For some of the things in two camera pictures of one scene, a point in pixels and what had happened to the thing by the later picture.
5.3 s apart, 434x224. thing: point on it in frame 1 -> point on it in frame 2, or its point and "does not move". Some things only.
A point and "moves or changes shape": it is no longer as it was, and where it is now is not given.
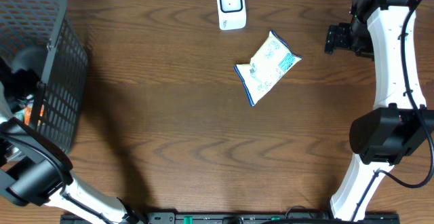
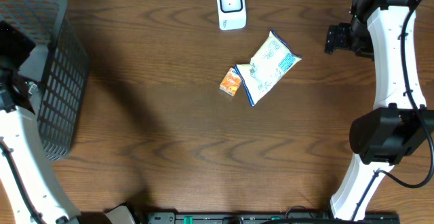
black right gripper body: x=354 y=33 does not move
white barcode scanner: x=231 y=6 does not move
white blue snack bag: x=272 y=62 does not move
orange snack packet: x=28 y=112 moves or changes shape
